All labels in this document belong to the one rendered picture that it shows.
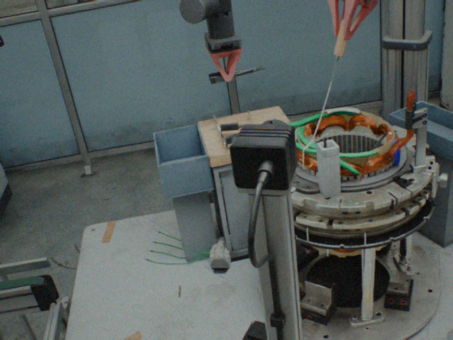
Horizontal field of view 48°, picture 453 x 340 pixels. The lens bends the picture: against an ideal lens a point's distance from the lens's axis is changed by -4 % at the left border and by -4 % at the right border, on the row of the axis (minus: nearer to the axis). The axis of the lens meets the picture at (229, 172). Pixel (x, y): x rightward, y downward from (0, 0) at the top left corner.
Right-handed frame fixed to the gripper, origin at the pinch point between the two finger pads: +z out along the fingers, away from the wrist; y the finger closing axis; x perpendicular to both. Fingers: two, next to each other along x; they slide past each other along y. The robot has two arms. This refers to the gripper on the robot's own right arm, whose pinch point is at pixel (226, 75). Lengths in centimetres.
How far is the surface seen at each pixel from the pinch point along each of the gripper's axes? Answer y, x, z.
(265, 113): -2.3, 8.3, 11.8
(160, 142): -4.2, -17.1, 14.7
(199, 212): 9.8, -11.4, 27.1
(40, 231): -143, -95, 119
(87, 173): -197, -68, 116
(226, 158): 13.5, -4.2, 13.0
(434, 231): 24, 40, 37
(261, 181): 78, -10, -19
